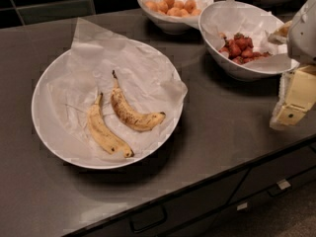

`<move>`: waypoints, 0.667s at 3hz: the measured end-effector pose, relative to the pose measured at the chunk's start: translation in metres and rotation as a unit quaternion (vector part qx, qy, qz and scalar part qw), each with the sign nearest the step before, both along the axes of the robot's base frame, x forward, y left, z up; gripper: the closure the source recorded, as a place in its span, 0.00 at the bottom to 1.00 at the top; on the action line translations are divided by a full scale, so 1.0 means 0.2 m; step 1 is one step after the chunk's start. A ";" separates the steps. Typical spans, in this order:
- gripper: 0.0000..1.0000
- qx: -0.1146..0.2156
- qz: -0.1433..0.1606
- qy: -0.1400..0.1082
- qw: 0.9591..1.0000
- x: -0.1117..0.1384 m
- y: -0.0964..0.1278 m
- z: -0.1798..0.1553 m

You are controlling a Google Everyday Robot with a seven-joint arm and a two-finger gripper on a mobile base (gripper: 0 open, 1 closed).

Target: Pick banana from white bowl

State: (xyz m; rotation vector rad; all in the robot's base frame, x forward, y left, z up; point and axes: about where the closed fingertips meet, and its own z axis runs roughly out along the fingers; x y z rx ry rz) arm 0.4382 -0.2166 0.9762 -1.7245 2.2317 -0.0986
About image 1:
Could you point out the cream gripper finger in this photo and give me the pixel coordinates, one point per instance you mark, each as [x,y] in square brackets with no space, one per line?
[296,96]

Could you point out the spotted ripe banana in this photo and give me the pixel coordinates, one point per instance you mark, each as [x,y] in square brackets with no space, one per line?
[130,116]

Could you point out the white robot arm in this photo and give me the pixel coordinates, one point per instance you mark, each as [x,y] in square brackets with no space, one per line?
[301,38]

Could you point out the white bowl with strawberries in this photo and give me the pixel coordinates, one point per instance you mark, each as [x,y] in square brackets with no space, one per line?
[240,71]

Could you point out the paper liner in strawberry bowl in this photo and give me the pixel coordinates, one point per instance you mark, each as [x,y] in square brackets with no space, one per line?
[237,20]

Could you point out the white bowl with oranges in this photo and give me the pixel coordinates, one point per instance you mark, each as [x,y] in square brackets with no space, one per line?
[174,16]

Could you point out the large white bowl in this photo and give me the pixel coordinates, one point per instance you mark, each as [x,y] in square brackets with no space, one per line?
[49,122]

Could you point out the yellow banana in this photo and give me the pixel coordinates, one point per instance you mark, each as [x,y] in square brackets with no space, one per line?
[102,135]

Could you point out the pile of red strawberries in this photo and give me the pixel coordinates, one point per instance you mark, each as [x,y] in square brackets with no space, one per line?
[240,49]

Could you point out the dark drawer front right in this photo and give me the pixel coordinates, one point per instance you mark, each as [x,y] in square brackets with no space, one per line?
[275,177]

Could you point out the dark drawer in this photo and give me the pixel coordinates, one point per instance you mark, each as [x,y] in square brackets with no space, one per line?
[189,212]
[275,177]

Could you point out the white paper liner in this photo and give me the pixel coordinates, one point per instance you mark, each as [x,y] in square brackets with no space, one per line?
[138,69]

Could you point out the pile of small oranges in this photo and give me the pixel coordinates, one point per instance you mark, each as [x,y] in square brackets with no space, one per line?
[175,8]

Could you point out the dark drawer front left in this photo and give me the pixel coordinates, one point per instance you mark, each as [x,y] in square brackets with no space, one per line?
[189,212]

